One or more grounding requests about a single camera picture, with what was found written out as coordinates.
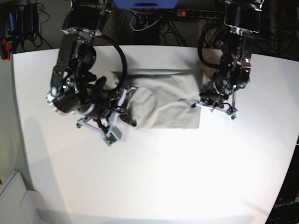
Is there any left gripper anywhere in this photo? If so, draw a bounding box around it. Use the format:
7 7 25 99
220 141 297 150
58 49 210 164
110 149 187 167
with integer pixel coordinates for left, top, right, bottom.
191 90 237 115

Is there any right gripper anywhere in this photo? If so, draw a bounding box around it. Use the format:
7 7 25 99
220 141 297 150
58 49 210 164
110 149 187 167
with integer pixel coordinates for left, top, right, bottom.
76 86 137 137

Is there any beige t-shirt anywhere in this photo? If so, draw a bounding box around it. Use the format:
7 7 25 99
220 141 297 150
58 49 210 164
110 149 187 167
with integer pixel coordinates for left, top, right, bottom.
120 69 204 129

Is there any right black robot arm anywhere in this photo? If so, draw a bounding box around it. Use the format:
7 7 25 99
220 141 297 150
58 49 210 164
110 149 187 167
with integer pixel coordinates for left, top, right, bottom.
46 0 128 142

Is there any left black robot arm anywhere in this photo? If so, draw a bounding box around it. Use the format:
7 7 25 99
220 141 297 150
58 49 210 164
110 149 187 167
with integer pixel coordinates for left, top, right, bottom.
192 0 264 116

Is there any blue box overhead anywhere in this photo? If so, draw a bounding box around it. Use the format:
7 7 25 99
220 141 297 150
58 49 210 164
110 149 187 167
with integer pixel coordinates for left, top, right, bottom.
113 0 178 9

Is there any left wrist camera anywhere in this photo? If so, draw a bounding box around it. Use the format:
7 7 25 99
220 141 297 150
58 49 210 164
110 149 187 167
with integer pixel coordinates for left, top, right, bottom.
226 111 239 123

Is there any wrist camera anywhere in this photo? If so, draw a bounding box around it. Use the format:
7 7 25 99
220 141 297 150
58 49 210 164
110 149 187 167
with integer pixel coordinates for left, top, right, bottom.
226 111 239 123
101 126 122 146

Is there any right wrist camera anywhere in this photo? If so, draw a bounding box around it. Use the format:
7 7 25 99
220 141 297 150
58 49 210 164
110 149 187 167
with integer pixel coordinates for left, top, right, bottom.
101 126 122 146

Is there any white power strip red switch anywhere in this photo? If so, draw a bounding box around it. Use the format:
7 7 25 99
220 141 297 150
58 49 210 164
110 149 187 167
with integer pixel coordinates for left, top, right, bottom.
176 9 224 20

